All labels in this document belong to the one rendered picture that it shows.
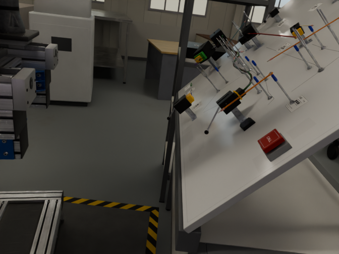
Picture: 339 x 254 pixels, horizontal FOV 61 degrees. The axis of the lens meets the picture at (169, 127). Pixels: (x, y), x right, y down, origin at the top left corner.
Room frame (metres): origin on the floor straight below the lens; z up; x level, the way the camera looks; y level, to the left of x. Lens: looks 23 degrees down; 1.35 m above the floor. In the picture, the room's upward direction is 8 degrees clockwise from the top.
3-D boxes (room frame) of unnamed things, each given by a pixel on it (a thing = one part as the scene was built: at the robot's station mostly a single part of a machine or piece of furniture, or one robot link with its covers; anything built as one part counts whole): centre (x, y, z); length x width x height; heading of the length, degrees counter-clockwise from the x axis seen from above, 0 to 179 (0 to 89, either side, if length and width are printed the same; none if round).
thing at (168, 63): (4.93, 0.12, 0.37); 1.33 x 0.69 x 0.73; 16
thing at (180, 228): (1.12, -0.06, 0.83); 1.18 x 0.05 x 0.06; 2
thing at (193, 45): (2.00, -0.18, 1.09); 0.35 x 0.33 x 0.07; 2
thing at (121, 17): (5.79, 1.49, 0.59); 2.17 x 0.82 x 1.17; 15
